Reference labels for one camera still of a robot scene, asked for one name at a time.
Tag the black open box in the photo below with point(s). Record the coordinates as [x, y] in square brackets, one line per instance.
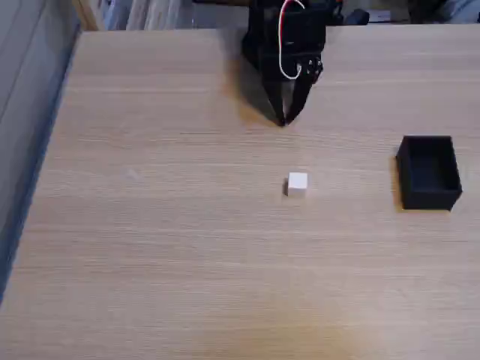
[429, 176]

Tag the pale folded cloth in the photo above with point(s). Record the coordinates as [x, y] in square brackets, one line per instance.
[157, 14]

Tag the wooden post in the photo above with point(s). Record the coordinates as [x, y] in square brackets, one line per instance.
[87, 15]

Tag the white cube block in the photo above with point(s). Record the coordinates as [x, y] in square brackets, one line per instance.
[298, 184]

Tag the small black object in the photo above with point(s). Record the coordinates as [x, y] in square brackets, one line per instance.
[357, 17]

